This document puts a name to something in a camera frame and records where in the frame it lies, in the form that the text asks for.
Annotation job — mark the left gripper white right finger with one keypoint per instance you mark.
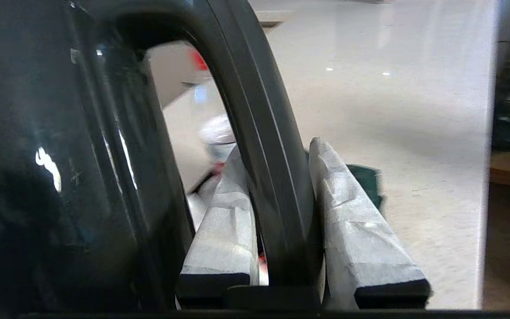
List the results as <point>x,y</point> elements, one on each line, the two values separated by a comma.
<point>361,243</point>

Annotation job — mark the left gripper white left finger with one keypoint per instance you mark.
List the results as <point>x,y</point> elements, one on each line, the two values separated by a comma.
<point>224,235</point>

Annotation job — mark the black electric kettle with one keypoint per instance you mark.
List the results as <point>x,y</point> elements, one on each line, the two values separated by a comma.
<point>38,155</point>

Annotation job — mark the dark green packet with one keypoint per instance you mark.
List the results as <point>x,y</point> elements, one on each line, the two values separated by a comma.
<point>368,186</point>

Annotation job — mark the clear water bottle red cap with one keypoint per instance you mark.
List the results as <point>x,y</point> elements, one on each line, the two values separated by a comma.
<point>217,133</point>

